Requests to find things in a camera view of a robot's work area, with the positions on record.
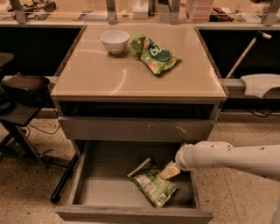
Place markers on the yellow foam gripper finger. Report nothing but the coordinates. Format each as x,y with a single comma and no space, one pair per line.
171,170

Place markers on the green jalapeno chip bag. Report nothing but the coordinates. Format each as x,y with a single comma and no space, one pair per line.
146,177

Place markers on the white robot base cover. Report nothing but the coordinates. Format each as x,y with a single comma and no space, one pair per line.
259,84

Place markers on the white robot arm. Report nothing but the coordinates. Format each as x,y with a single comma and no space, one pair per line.
262,161

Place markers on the open middle drawer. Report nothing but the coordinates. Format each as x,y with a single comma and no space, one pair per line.
102,192

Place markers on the grey drawer cabinet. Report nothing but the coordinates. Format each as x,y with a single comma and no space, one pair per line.
95,83

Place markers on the grey upper drawer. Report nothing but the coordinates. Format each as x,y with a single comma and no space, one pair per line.
135,129

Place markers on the green chip bag on counter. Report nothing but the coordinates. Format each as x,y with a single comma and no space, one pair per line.
155,57

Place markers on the dark bag on side table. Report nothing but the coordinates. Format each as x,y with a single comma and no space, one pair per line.
27,90

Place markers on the white ceramic bowl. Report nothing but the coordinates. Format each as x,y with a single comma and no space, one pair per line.
115,41

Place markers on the pink stacked trays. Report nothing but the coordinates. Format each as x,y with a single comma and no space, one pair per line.
198,10

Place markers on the white handled tool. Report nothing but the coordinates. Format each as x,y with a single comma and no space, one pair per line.
258,35

